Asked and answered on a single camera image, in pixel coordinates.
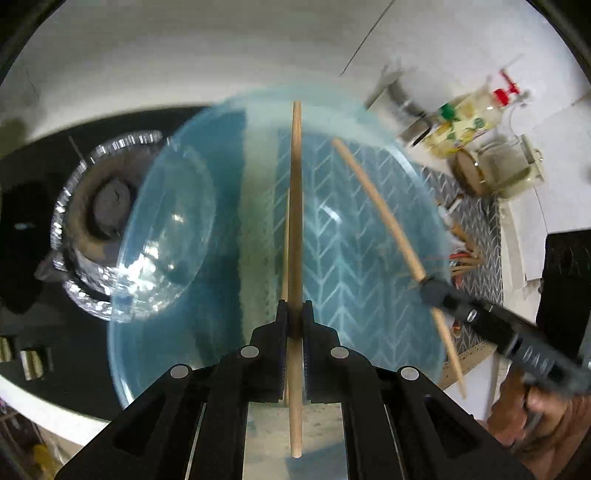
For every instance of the green-capped oil bottle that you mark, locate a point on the green-capped oil bottle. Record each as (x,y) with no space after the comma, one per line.
(455,127)

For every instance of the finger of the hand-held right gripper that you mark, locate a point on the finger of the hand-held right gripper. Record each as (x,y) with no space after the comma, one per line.
(455,302)

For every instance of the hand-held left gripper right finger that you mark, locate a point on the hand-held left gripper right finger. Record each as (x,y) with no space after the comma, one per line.
(308,350)

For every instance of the red-capped clear bottle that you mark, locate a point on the red-capped clear bottle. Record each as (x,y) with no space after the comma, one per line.
(489,104)

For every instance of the pile of wooden utensils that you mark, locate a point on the pile of wooden utensils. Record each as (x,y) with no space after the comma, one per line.
(461,249)

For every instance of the metal stove knob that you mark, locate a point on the metal stove knob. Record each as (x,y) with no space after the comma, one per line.
(36,363)
(5,349)

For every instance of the black gas stove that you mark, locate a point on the black gas stove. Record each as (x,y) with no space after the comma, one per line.
(41,323)

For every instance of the foil-lined gas burner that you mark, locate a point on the foil-lined gas burner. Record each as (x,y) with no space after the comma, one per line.
(92,207)

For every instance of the cork-lidded jar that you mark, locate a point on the cork-lidded jar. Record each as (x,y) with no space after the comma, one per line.
(468,173)

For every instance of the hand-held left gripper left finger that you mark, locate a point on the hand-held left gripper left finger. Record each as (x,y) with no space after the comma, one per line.
(282,350)

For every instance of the glass jar with lid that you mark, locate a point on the glass jar with lid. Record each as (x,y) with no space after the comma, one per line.
(508,166)

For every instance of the clear blue glass bowl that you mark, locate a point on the clear blue glass bowl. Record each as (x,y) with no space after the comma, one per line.
(198,240)

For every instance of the person's right hand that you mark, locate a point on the person's right hand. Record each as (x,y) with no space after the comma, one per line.
(549,429)

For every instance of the grey herringbone mat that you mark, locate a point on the grey herringbone mat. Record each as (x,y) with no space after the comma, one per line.
(482,230)

